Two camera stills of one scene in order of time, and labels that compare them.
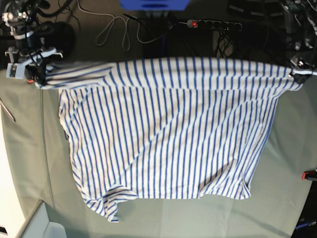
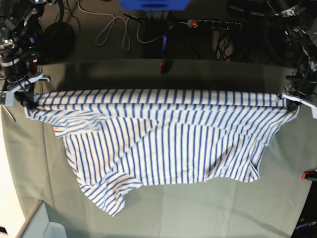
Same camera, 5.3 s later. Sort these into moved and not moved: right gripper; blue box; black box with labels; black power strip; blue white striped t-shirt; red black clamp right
Moved: right gripper; blue white striped t-shirt
Not moved: red black clamp right; black box with labels; black power strip; blue box
